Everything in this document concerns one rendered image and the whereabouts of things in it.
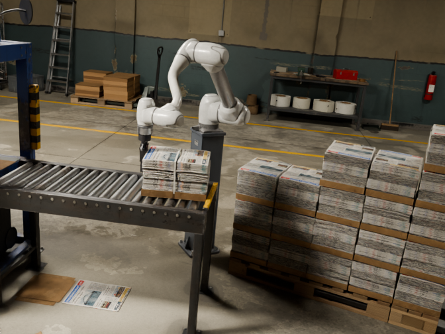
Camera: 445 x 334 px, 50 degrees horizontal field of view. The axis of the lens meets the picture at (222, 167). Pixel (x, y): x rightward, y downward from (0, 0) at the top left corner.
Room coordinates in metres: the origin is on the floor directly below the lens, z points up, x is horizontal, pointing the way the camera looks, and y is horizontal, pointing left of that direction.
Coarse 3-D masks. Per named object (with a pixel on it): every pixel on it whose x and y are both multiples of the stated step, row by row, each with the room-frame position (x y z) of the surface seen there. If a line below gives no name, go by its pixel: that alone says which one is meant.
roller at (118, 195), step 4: (132, 176) 2.87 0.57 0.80; (136, 176) 2.90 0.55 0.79; (128, 180) 2.79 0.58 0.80; (132, 180) 2.82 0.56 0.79; (136, 180) 2.88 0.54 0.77; (124, 184) 2.72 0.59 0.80; (128, 184) 2.74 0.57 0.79; (132, 184) 2.79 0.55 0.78; (120, 188) 2.65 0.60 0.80; (124, 188) 2.66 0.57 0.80; (128, 188) 2.71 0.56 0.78; (116, 192) 2.58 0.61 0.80; (120, 192) 2.59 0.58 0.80; (124, 192) 2.63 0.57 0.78; (112, 196) 2.52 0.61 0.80; (116, 196) 2.52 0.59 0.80; (120, 196) 2.55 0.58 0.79
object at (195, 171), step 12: (192, 156) 2.67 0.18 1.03; (204, 156) 2.69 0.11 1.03; (180, 168) 2.54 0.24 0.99; (192, 168) 2.54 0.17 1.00; (204, 168) 2.54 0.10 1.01; (180, 180) 2.54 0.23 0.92; (192, 180) 2.54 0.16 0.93; (204, 180) 2.54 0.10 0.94; (192, 192) 2.55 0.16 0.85; (204, 192) 2.55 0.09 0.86
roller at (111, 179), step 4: (116, 172) 2.92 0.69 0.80; (112, 176) 2.84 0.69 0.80; (116, 176) 2.88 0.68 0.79; (108, 180) 2.77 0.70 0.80; (112, 180) 2.80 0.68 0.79; (100, 184) 2.69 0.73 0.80; (104, 184) 2.69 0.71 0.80; (108, 184) 2.73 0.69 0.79; (96, 188) 2.61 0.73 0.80; (100, 188) 2.62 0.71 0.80; (104, 188) 2.66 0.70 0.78; (92, 192) 2.54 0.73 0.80; (96, 192) 2.56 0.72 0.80; (100, 192) 2.59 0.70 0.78; (92, 196) 2.49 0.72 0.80; (96, 196) 2.53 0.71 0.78
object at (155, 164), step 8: (152, 152) 2.67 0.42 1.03; (160, 152) 2.69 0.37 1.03; (168, 152) 2.71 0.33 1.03; (144, 160) 2.54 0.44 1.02; (152, 160) 2.54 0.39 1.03; (160, 160) 2.54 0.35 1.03; (168, 160) 2.56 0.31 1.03; (144, 168) 2.55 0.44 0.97; (152, 168) 2.54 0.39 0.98; (160, 168) 2.54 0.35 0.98; (168, 168) 2.54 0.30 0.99; (144, 176) 2.55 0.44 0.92; (152, 176) 2.55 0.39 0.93; (160, 176) 2.54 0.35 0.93; (168, 176) 2.55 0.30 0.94; (144, 184) 2.55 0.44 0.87; (152, 184) 2.55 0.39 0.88; (160, 184) 2.55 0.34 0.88; (168, 184) 2.55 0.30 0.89
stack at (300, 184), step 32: (256, 160) 3.39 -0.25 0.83; (256, 192) 3.10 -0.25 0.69; (288, 192) 3.02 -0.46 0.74; (320, 192) 2.93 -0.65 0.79; (352, 192) 2.87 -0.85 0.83; (256, 224) 3.09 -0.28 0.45; (288, 224) 2.99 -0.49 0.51; (320, 224) 2.92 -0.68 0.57; (384, 224) 2.77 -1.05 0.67; (256, 256) 3.08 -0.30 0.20; (288, 256) 2.99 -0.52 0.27; (320, 256) 2.91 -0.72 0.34; (384, 256) 2.75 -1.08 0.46; (288, 288) 2.98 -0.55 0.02; (320, 288) 2.89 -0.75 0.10; (384, 288) 2.73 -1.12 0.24; (384, 320) 2.72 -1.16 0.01
